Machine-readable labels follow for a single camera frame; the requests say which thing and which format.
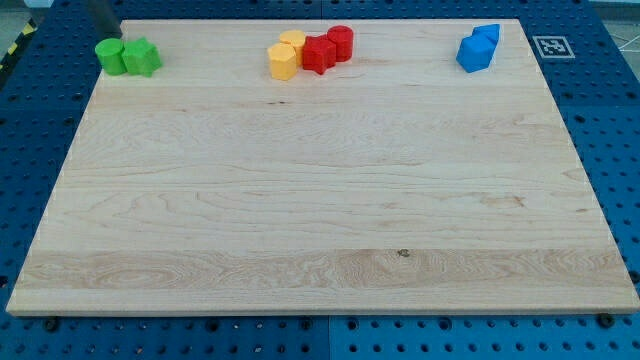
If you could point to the wooden board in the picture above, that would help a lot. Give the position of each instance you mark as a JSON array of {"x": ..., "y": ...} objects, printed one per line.
[{"x": 394, "y": 183}]

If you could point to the yellow hexagon block front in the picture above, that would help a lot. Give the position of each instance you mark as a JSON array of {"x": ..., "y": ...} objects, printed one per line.
[{"x": 282, "y": 61}]

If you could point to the red star block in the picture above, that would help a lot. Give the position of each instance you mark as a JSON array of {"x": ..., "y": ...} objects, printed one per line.
[{"x": 319, "y": 54}]

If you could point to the yellow cylinder block rear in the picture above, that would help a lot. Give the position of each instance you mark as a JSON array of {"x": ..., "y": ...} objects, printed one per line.
[{"x": 297, "y": 39}]

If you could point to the red cylinder block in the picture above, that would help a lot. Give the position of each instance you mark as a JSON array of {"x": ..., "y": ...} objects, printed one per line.
[{"x": 343, "y": 38}]

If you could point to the blue cube block front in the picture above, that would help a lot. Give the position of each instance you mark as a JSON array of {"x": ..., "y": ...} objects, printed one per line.
[{"x": 475, "y": 53}]

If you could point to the green star block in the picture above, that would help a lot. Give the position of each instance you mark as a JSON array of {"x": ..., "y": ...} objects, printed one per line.
[{"x": 141, "y": 57}]

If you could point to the blue triangle block rear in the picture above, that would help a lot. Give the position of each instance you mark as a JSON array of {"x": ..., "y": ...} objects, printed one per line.
[{"x": 490, "y": 31}]

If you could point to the green cylinder block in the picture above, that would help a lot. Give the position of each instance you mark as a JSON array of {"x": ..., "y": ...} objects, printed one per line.
[{"x": 109, "y": 53}]

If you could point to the white fiducial marker tag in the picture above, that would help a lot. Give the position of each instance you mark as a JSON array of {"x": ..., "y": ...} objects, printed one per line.
[{"x": 553, "y": 47}]

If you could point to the grey robot tool rod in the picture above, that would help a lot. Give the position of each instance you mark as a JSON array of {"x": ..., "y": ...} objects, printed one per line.
[{"x": 104, "y": 19}]

